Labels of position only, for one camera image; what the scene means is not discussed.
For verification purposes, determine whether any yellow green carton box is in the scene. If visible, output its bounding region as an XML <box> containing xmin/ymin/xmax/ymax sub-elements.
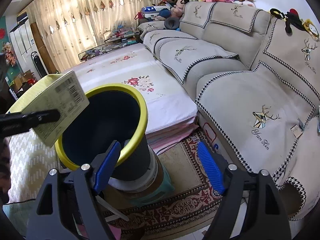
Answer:
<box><xmin>8</xmin><ymin>70</ymin><xmax>89</xmax><ymax>147</ymax></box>

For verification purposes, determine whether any black mouse plush toy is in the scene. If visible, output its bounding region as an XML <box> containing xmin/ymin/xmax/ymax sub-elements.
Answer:
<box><xmin>270</xmin><ymin>8</ymin><xmax>306</xmax><ymax>34</ymax></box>

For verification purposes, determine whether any floral white mattress pad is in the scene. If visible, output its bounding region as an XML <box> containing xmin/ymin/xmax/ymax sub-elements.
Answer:
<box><xmin>71</xmin><ymin>43</ymin><xmax>197</xmax><ymax>154</ymax></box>

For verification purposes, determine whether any patterned red area rug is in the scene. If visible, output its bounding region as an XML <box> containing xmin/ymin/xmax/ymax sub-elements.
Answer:
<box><xmin>105</xmin><ymin>128</ymin><xmax>221</xmax><ymax>239</ymax></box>

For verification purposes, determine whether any beige embroidered curtain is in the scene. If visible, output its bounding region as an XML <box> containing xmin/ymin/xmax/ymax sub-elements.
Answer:
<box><xmin>26</xmin><ymin>0</ymin><xmax>158</xmax><ymax>72</ymax></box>

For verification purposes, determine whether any yellow rimmed dark trash bin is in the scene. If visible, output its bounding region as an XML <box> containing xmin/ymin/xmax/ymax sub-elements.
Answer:
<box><xmin>55</xmin><ymin>83</ymin><xmax>151</xmax><ymax>181</ymax></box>

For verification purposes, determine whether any beige sectional sofa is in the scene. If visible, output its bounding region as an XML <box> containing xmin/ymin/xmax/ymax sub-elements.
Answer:
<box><xmin>138</xmin><ymin>2</ymin><xmax>319</xmax><ymax>220</ymax></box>

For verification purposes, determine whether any white cabinet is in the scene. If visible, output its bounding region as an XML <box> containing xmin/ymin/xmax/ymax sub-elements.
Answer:
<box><xmin>10</xmin><ymin>18</ymin><xmax>41</xmax><ymax>80</ymax></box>

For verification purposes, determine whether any dark neck pillow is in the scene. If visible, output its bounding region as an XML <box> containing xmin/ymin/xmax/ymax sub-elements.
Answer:
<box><xmin>164</xmin><ymin>17</ymin><xmax>180</xmax><ymax>30</ymax></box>

